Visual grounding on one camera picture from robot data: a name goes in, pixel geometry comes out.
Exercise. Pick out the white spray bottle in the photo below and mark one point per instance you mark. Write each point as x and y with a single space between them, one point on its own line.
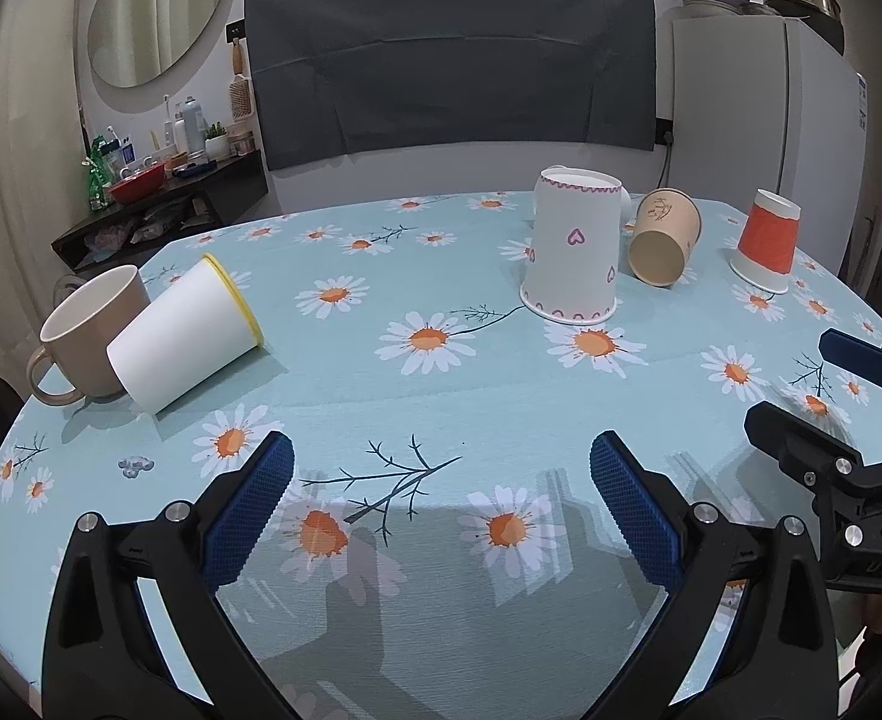
188 127

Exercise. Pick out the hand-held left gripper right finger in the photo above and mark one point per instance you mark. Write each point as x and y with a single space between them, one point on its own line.
636 510

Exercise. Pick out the daisy print blue tablecloth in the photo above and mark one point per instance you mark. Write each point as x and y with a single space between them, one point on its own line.
448 390

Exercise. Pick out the small potted plant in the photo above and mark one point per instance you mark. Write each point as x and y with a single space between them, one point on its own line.
216 141

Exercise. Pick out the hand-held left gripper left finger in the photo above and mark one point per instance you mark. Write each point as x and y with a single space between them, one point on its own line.
250 510

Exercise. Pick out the red bowl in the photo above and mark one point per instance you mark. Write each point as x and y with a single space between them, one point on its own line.
137 184

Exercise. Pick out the green bottle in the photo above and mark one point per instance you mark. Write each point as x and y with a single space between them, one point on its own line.
97 180

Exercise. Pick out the white curtain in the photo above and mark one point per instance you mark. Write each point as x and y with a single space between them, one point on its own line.
13 165

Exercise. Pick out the orange paper cup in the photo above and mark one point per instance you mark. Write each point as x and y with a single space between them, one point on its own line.
767 240

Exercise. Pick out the dark grey cloth cover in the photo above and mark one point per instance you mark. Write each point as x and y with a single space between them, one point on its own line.
448 52

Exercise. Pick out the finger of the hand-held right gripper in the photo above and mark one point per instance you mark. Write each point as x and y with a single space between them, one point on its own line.
801 442
853 352

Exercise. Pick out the white mug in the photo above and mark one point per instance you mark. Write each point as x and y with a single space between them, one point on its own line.
625 204

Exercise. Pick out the oval wall mirror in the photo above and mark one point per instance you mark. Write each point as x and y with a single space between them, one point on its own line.
156 11

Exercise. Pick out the white paper cup with hearts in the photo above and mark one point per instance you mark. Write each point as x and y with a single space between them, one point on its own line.
572 255

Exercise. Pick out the beige ceramic mug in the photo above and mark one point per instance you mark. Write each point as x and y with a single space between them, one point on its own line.
81 352

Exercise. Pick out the white cup with yellow rim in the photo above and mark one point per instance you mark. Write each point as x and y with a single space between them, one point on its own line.
178 337

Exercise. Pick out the black wall socket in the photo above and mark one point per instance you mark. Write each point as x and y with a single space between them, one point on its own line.
236 31

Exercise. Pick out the white refrigerator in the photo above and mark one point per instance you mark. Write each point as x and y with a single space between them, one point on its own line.
741 112

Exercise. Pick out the black side shelf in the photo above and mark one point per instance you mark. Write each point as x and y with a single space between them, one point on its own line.
223 184

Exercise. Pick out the beige paper cup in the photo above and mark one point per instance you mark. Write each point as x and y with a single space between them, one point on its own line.
670 229

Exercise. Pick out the wooden hairbrush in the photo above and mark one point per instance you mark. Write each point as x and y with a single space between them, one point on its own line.
240 94

